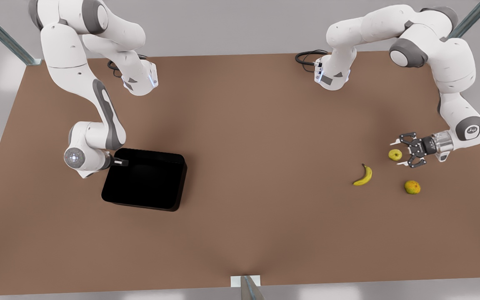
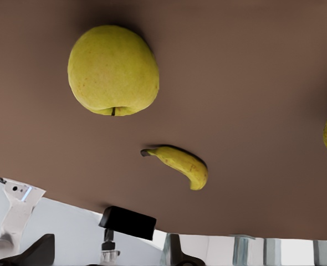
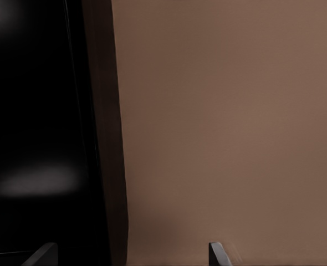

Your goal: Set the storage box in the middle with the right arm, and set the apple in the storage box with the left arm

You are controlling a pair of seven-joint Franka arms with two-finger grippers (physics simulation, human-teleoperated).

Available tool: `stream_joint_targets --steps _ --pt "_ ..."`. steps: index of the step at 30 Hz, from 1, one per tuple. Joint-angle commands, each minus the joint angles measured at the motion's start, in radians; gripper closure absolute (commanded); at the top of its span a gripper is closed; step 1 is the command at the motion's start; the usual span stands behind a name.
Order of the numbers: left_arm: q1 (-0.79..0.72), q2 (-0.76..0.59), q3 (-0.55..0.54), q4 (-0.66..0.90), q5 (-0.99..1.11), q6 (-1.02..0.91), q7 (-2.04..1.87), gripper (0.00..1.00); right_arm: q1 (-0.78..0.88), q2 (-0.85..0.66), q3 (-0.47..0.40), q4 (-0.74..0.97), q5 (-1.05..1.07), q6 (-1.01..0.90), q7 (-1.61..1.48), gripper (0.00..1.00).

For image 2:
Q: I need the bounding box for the black camera on stand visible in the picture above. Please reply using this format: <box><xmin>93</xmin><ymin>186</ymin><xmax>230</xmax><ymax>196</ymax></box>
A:
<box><xmin>98</xmin><ymin>205</ymin><xmax>157</xmax><ymax>263</ymax></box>

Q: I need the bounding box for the green apple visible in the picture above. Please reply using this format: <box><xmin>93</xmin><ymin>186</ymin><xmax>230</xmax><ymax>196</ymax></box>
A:
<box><xmin>67</xmin><ymin>25</ymin><xmax>160</xmax><ymax>117</ymax></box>

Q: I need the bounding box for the yellow banana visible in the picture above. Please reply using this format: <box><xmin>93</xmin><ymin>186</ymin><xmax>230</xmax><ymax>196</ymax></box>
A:
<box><xmin>140</xmin><ymin>145</ymin><xmax>209</xmax><ymax>191</ymax></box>

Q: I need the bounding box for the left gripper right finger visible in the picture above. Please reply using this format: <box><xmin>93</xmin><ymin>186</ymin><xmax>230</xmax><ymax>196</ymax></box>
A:
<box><xmin>159</xmin><ymin>233</ymin><xmax>206</xmax><ymax>266</ymax></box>

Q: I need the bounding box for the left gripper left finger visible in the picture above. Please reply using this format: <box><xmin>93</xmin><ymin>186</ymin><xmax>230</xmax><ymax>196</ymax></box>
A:
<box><xmin>0</xmin><ymin>233</ymin><xmax>55</xmax><ymax>266</ymax></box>

